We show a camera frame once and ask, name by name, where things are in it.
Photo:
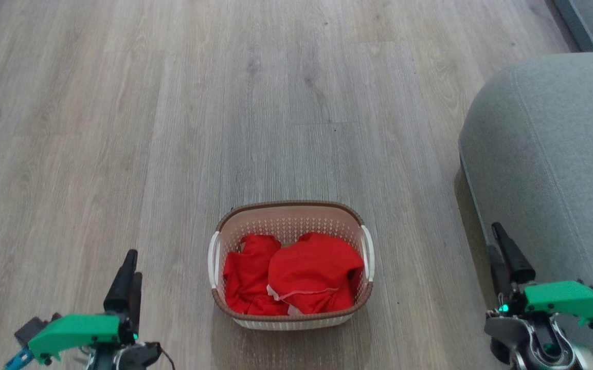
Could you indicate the red garment white lining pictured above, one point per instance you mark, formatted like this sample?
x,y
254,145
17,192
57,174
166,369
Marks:
x,y
317,272

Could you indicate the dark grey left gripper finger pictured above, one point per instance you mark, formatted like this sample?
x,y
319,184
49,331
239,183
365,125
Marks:
x,y
137,298
120,288

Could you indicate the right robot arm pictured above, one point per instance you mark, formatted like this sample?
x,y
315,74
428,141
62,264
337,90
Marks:
x,y
527,344

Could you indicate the plain red garment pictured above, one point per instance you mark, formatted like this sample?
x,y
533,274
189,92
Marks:
x,y
247,277

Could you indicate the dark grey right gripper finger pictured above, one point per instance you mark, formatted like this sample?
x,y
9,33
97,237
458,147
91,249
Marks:
x,y
501,275
515,259

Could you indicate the beige laundry basket brown rim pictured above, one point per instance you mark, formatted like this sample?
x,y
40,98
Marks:
x,y
288,221

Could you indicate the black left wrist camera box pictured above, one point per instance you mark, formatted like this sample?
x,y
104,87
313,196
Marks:
x,y
31,329

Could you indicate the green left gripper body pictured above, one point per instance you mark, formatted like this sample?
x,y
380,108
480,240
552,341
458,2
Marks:
x,y
77,330

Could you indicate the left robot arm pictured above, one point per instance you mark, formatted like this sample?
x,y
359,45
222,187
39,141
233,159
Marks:
x,y
131,357

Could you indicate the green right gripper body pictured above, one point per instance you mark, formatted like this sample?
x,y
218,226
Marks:
x,y
566,298

